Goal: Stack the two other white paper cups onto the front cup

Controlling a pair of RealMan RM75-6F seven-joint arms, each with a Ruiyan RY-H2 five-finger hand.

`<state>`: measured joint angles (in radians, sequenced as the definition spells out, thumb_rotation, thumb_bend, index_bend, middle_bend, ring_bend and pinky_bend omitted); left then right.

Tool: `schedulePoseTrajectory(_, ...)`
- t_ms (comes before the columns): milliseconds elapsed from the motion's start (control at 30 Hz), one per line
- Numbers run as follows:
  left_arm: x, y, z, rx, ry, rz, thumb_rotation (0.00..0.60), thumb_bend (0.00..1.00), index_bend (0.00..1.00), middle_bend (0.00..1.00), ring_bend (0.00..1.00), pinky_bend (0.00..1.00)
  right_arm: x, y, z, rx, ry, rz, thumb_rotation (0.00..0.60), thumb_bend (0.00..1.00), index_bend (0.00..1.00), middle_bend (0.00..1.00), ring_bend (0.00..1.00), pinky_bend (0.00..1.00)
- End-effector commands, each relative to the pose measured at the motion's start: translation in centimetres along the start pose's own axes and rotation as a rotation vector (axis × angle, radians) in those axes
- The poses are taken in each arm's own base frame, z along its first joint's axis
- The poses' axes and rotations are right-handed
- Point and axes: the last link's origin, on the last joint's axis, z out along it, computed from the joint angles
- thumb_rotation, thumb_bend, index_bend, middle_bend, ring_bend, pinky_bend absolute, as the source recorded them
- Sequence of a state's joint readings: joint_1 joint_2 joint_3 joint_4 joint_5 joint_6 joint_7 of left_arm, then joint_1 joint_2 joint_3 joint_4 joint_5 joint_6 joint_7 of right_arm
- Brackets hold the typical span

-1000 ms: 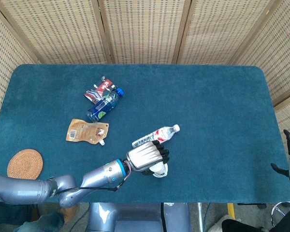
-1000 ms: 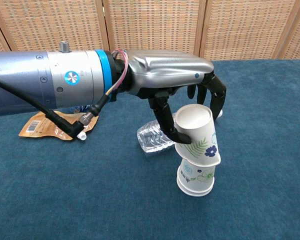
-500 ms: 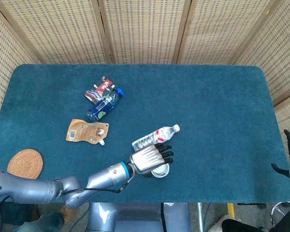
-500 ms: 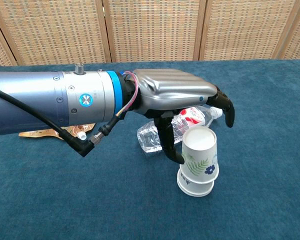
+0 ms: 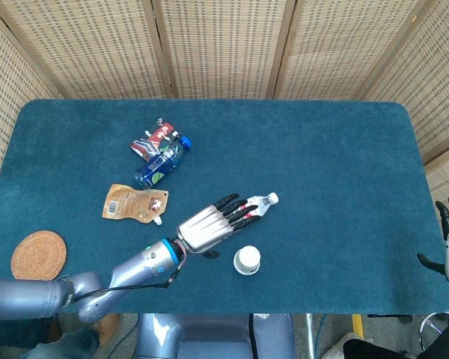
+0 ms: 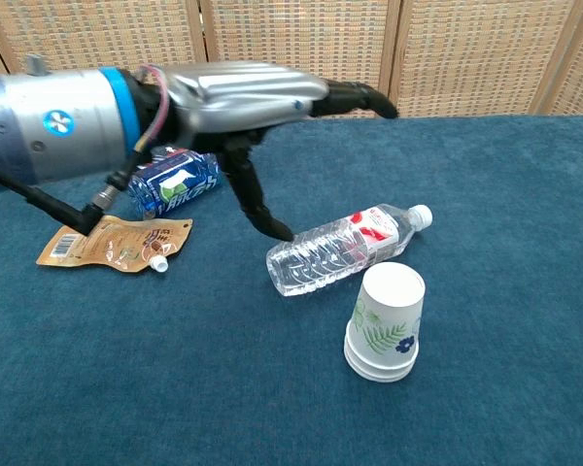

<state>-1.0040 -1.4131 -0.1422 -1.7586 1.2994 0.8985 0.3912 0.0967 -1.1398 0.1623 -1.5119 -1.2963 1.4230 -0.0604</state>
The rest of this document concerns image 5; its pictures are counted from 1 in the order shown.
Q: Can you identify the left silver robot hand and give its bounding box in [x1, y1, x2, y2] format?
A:
[176, 193, 259, 259]

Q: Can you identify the clear red-label water bottle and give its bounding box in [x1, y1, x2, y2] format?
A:
[239, 191, 280, 222]

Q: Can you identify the chrome stool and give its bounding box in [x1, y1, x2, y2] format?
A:
[421, 310, 449, 355]

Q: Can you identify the brown spout pouch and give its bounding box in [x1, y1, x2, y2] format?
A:
[102, 183, 170, 227]

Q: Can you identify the blue-label drink bottle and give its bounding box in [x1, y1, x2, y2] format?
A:
[135, 135, 193, 188]

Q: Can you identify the red snack packet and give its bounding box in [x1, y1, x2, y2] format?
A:
[129, 118, 183, 162]

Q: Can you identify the grey robot torso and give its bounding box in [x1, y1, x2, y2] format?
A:
[134, 313, 296, 359]

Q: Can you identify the black trouser leg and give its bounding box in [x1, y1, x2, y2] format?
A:
[343, 336, 412, 359]

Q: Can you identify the brown shoe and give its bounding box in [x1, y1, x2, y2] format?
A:
[96, 313, 121, 340]

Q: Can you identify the blue felt table cover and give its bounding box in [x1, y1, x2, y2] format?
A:
[0, 99, 449, 315]

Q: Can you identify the white shoe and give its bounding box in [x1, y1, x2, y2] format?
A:
[319, 331, 364, 359]

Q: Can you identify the white table leg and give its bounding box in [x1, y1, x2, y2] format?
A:
[305, 313, 316, 359]

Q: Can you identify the round woven rattan coaster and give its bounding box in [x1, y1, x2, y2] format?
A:
[10, 230, 67, 281]

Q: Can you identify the blue jeans leg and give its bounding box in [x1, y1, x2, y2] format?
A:
[0, 328, 100, 359]

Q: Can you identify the bamboo folding screen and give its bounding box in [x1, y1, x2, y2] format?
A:
[0, 0, 449, 240]

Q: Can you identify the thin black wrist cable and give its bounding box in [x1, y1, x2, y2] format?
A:
[69, 271, 180, 302]

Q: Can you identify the blue floor cable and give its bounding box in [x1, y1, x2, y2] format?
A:
[315, 313, 327, 359]

